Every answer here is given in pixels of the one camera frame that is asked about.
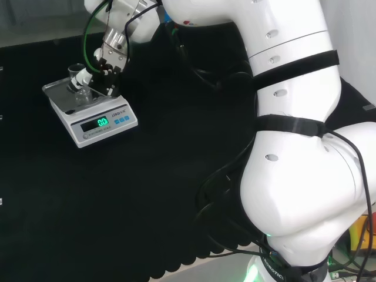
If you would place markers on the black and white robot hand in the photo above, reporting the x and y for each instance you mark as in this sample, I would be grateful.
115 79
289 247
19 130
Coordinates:
110 70

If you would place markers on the clear glass beaker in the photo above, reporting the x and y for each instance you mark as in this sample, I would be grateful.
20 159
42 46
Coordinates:
83 97

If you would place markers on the white electronic balance steel pan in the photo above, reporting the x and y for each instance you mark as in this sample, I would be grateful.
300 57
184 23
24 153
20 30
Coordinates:
100 123

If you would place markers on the black bench cloth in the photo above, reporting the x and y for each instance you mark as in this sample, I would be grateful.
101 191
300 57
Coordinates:
117 191

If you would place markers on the grey tape strip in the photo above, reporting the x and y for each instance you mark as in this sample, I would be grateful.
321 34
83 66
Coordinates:
369 107

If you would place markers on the yellow emergency stop button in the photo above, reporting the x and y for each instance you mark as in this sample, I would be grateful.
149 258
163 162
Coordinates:
359 235

